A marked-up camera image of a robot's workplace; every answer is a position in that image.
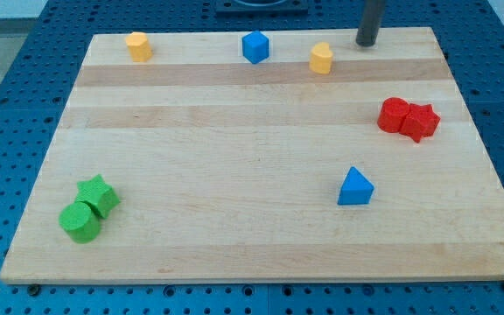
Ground yellow hexagon block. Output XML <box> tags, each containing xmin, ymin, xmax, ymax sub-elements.
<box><xmin>125</xmin><ymin>31</ymin><xmax>153</xmax><ymax>62</ymax></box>

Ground wooden board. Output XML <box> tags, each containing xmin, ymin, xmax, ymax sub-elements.
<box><xmin>0</xmin><ymin>27</ymin><xmax>504</xmax><ymax>285</ymax></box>

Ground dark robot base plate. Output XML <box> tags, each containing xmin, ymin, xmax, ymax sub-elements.
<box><xmin>213</xmin><ymin>0</ymin><xmax>309</xmax><ymax>17</ymax></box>

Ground green star block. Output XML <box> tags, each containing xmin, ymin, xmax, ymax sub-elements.
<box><xmin>75</xmin><ymin>174</ymin><xmax>120</xmax><ymax>219</ymax></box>

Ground red cylinder block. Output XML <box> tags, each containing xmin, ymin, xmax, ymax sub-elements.
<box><xmin>377</xmin><ymin>97</ymin><xmax>410</xmax><ymax>133</ymax></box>

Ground blue triangle block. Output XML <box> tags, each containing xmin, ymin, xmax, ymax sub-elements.
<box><xmin>337</xmin><ymin>166</ymin><xmax>375</xmax><ymax>206</ymax></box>

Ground yellow heart block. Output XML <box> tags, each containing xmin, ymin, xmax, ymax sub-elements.
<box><xmin>309</xmin><ymin>42</ymin><xmax>333</xmax><ymax>74</ymax></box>

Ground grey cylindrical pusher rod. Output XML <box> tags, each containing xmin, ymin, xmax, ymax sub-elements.
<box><xmin>355</xmin><ymin>0</ymin><xmax>386</xmax><ymax>47</ymax></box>

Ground blue cube block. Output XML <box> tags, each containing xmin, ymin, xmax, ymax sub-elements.
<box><xmin>241</xmin><ymin>31</ymin><xmax>270</xmax><ymax>64</ymax></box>

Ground green cylinder block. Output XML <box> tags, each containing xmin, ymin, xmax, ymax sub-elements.
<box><xmin>59</xmin><ymin>202</ymin><xmax>101</xmax><ymax>244</ymax></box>

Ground red star block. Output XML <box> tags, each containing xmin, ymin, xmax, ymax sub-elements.
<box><xmin>399</xmin><ymin>103</ymin><xmax>441</xmax><ymax>143</ymax></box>

